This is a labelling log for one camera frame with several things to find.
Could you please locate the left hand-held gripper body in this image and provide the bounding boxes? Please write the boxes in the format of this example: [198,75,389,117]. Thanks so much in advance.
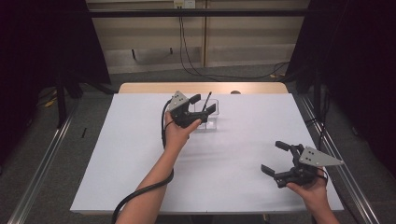
[166,90,209,129]

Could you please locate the metal floor rail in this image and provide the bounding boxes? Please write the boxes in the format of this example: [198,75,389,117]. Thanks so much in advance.
[298,94,381,224]
[7,99,80,224]

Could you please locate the clear plastic organizer box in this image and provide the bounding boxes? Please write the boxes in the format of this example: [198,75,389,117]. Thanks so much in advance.
[188,98,220,132]

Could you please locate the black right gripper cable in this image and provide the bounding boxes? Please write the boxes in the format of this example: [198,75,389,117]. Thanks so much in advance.
[316,167,330,188]

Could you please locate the wooden table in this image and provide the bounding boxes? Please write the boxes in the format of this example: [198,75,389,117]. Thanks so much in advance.
[118,81,289,95]

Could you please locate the white table cover sheet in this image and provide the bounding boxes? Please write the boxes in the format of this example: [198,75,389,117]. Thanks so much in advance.
[69,92,345,215]

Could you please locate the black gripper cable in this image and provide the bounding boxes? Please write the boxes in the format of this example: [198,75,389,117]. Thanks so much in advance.
[111,98,176,224]
[316,167,330,188]

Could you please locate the black metal stand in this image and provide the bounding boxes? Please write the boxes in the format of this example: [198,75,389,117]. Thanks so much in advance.
[55,73,68,129]

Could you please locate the white wall socket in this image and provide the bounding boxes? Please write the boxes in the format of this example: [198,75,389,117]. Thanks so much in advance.
[173,0,196,9]

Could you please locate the black curtain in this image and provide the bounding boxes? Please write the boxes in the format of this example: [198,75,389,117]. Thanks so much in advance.
[284,0,396,178]
[0,0,112,166]

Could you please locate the black hanging wall cables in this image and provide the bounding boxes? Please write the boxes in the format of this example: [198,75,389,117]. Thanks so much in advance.
[177,6,290,80]

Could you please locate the person's left hand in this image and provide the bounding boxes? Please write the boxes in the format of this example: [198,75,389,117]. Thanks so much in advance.
[163,111,203,153]

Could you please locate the person's right hand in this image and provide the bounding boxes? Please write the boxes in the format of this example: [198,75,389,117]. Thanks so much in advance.
[286,166,330,213]

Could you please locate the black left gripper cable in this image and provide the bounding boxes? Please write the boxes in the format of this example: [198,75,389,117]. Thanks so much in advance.
[111,98,176,224]

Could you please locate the yellow floor cable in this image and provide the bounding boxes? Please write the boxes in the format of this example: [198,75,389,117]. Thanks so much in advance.
[44,90,59,108]

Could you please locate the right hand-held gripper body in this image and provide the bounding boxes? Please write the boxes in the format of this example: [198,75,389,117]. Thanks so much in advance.
[274,144,346,189]

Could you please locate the black horizontal frame bar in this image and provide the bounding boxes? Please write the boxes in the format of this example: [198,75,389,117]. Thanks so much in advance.
[87,8,309,19]

